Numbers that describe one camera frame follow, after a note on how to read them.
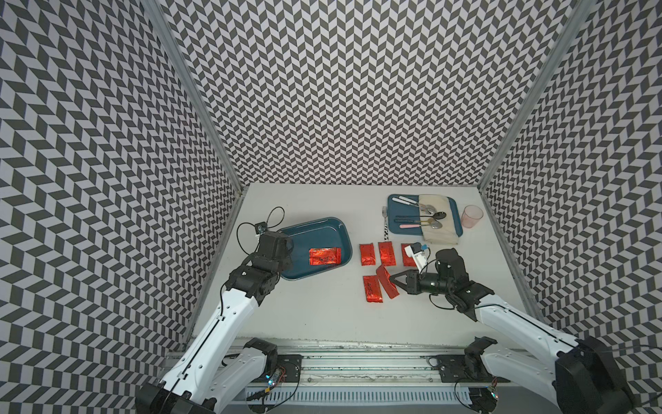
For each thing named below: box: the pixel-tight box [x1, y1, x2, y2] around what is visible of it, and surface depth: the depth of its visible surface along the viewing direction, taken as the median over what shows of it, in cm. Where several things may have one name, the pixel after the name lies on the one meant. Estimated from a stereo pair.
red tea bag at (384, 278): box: [375, 264, 400, 300], surface depth 80 cm
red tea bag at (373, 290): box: [362, 275, 384, 303], surface depth 88 cm
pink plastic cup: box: [461, 204, 484, 229], surface depth 104 cm
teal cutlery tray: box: [387, 193, 464, 238], surface depth 108 cm
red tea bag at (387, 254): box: [377, 240, 397, 267], surface depth 98 cm
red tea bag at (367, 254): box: [359, 242, 376, 266], surface depth 98 cm
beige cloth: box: [418, 194, 459, 245], surface depth 106 cm
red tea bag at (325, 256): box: [308, 247, 343, 266], surface depth 84 cm
